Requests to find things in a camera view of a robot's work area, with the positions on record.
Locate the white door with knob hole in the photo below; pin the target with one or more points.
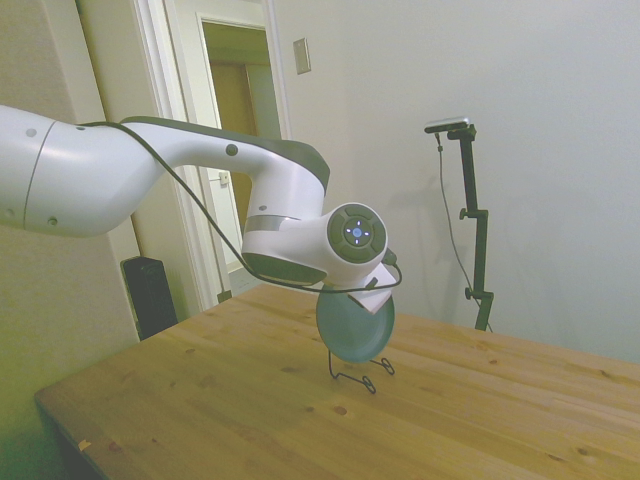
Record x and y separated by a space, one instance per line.
115 50

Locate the black camera stand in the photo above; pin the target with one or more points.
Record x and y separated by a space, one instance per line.
480 250

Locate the green round plate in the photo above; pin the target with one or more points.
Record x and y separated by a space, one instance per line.
350 335

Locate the wooden hallway door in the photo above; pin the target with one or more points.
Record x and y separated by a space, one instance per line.
230 100

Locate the black tower appliance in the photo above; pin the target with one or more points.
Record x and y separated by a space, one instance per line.
150 300

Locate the white door frame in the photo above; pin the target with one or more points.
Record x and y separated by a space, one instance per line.
157 60

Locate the silver exterior camera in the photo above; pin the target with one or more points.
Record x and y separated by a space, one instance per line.
447 124

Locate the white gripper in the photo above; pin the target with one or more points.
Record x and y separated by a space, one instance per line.
374 300

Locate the beige wall switch plate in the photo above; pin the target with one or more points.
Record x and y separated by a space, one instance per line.
301 56

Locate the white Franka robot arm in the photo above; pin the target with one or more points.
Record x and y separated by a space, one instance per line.
100 175

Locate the door latch plate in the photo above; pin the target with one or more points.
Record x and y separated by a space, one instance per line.
223 178

